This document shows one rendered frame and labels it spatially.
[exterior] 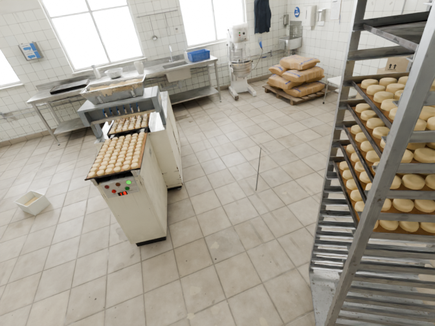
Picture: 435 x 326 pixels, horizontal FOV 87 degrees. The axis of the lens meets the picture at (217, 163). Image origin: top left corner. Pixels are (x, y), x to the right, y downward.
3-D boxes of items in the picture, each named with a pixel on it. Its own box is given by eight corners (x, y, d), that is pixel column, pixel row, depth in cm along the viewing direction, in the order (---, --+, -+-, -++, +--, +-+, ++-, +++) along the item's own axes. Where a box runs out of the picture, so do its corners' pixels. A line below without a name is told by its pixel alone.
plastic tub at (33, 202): (21, 210, 289) (13, 202, 280) (38, 198, 304) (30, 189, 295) (35, 216, 277) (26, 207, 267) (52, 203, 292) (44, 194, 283)
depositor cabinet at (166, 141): (138, 149, 376) (118, 100, 328) (180, 140, 380) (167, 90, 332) (125, 203, 272) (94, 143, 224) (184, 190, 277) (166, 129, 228)
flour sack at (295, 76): (295, 85, 408) (296, 75, 398) (280, 80, 440) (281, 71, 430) (326, 75, 427) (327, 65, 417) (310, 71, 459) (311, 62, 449)
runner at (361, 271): (310, 268, 157) (311, 266, 156) (309, 264, 160) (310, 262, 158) (419, 279, 142) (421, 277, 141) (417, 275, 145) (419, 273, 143)
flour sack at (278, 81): (266, 83, 483) (266, 75, 473) (282, 78, 494) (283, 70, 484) (287, 91, 427) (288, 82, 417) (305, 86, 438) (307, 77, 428)
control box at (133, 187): (109, 195, 177) (101, 182, 169) (139, 189, 179) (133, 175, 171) (107, 198, 174) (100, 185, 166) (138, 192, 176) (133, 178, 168)
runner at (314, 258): (311, 261, 152) (312, 259, 150) (311, 257, 154) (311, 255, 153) (425, 272, 137) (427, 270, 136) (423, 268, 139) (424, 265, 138)
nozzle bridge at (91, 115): (101, 129, 250) (87, 99, 231) (166, 116, 255) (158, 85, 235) (93, 143, 224) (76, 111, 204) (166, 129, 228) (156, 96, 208)
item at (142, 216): (141, 199, 274) (111, 134, 222) (169, 193, 276) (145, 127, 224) (133, 249, 217) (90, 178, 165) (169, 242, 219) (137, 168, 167)
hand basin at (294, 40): (311, 65, 492) (316, 4, 429) (295, 69, 485) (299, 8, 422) (285, 58, 571) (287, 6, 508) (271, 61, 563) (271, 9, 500)
